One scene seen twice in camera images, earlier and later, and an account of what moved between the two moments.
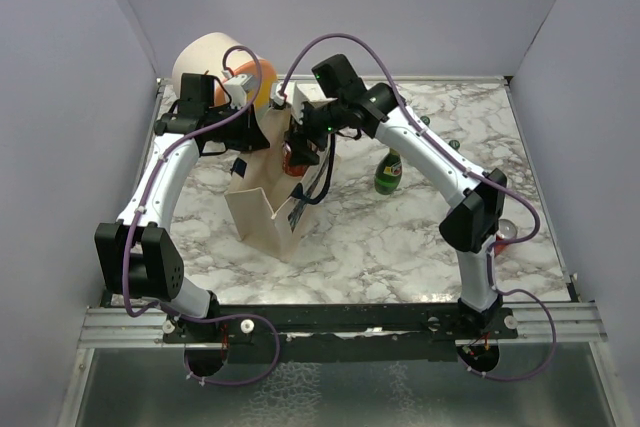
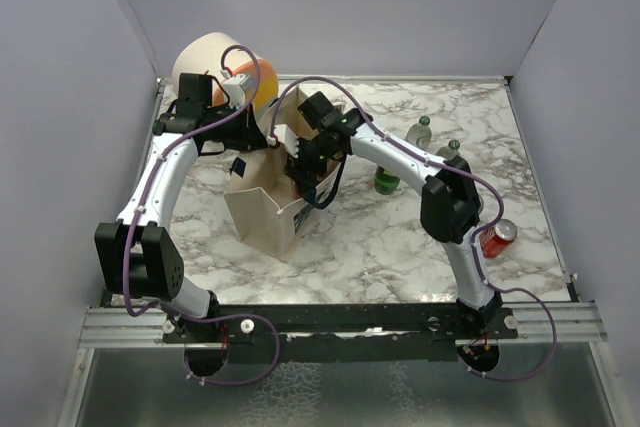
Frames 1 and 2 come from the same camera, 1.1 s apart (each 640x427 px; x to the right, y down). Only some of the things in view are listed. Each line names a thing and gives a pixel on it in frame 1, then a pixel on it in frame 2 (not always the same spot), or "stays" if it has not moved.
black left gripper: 251,136 stays
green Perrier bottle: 388,172 stays
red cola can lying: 507,230 stays
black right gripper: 296,136 -> 296,169
